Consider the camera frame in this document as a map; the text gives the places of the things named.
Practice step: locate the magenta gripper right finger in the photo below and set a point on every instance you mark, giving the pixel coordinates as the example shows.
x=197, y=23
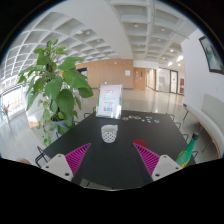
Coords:
x=157, y=166

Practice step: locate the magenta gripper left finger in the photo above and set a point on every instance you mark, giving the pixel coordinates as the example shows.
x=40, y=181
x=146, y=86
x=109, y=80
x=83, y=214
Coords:
x=65, y=166

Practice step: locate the black metal chair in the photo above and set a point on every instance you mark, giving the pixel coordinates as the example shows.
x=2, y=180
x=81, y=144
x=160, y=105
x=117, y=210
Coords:
x=41, y=155

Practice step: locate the green plastic bottle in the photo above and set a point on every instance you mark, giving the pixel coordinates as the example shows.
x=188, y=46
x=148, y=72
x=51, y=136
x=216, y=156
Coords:
x=184, y=157

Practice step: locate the red round coaster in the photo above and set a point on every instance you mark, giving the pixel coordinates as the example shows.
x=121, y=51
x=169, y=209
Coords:
x=139, y=142

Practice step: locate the white dotted cup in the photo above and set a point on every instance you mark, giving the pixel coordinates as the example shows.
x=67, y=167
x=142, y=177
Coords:
x=109, y=133

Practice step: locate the small items on table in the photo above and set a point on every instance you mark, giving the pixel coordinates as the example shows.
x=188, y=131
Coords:
x=143, y=119

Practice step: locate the white bench seat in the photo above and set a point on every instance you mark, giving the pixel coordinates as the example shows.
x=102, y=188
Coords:
x=211, y=116

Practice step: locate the acrylic sign stand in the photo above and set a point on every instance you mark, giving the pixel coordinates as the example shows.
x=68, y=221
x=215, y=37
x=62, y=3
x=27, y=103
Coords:
x=109, y=101

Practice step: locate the large green potted plant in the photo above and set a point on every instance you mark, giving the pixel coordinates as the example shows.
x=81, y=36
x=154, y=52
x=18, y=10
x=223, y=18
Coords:
x=55, y=83

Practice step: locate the framed wall picture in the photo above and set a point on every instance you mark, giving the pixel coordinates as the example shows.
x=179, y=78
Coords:
x=213, y=59

